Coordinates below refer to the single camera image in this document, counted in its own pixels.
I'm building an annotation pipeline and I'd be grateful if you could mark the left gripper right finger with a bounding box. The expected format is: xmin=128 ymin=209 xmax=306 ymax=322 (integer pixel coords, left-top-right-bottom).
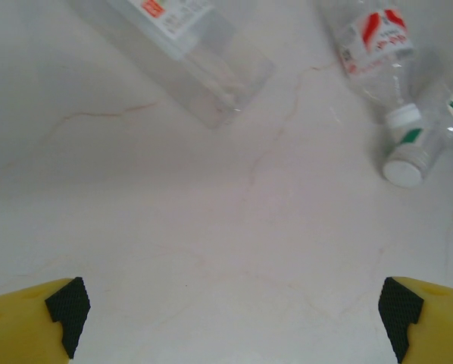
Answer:
xmin=378 ymin=276 xmax=453 ymax=364

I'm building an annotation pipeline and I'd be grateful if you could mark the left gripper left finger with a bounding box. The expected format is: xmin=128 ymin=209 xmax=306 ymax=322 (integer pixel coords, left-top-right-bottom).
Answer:
xmin=0 ymin=276 xmax=92 ymax=364

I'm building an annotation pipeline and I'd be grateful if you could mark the small bottle green white label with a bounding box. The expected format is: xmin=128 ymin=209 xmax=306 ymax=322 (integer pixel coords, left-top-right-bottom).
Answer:
xmin=381 ymin=69 xmax=453 ymax=190

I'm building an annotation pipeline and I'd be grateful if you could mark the square clear bottle white label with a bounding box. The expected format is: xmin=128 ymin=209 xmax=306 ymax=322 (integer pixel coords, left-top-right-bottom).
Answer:
xmin=59 ymin=0 xmax=278 ymax=131

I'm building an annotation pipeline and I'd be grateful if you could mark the clear bottle red white label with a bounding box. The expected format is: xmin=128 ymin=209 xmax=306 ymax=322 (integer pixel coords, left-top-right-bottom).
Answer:
xmin=316 ymin=0 xmax=422 ymax=132

